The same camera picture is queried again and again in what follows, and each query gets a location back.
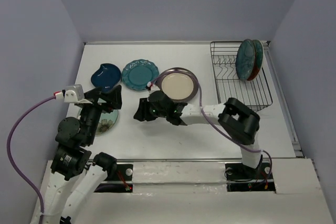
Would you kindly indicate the dark blue curved dish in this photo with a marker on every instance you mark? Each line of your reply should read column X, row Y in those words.
column 106, row 77

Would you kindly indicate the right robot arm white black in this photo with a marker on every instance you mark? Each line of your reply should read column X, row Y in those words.
column 236, row 121

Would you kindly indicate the red teal floral plate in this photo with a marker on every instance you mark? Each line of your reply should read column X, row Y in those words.
column 259, row 57

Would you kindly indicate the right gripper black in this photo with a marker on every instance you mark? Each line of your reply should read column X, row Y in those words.
column 143, row 111

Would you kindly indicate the dark wire dish rack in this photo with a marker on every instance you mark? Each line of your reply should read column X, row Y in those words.
column 255, row 94

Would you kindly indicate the pale green flower plate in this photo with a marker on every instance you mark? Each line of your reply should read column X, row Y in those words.
column 107, row 121

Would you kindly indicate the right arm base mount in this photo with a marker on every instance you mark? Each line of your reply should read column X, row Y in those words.
column 240, row 178

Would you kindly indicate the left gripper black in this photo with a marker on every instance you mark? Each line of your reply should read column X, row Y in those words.
column 114, row 96

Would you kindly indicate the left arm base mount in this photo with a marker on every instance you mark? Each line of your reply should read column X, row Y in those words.
column 118, row 182

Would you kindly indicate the cream plate brown rim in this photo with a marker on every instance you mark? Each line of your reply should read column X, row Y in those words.
column 179, row 84

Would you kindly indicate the teal scalloped plate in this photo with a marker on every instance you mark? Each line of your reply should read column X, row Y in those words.
column 136, row 74

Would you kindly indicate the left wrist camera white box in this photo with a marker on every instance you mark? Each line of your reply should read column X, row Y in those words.
column 74, row 93

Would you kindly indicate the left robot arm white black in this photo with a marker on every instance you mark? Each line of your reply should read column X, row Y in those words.
column 67, row 192

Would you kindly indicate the blue plate white blossoms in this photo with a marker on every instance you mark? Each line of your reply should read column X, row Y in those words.
column 245, row 59

